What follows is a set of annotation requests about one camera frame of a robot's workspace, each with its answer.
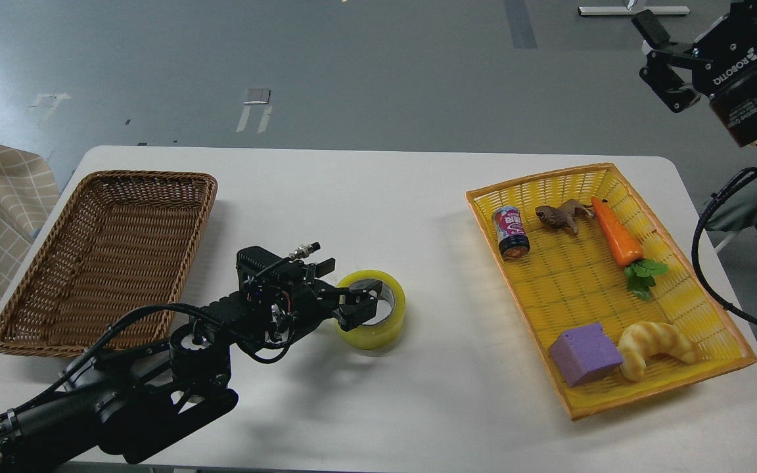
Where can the person in green clothing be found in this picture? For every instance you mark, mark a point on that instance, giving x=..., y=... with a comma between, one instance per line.
x=739, y=212

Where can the brown toy animal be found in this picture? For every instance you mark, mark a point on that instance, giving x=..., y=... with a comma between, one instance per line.
x=564, y=216

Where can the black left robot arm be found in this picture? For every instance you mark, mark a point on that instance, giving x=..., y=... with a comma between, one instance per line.
x=162, y=372

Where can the purple foam cube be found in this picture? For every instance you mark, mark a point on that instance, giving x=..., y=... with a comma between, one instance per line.
x=585, y=354

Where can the yellow tape roll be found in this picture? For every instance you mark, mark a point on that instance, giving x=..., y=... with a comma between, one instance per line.
x=385, y=328

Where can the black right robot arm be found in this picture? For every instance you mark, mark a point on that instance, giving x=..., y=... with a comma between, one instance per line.
x=739, y=181

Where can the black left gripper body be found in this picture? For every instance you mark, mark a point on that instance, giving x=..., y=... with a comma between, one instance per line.
x=296, y=307

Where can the yellow plastic basket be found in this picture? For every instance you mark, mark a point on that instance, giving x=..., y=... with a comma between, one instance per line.
x=570, y=281

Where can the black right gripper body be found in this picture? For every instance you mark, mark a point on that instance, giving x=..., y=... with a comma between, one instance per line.
x=728, y=79

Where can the toy croissant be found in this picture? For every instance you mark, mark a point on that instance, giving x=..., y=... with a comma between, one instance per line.
x=645, y=339

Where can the red soda can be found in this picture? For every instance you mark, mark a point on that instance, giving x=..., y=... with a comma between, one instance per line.
x=512, y=240

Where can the brown wicker basket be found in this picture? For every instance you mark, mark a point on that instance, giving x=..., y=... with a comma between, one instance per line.
x=123, y=240

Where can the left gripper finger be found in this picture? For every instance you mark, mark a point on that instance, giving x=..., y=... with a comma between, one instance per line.
x=313, y=271
x=356, y=307

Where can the orange toy carrot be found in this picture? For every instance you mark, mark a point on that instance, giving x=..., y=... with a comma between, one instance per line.
x=627, y=252

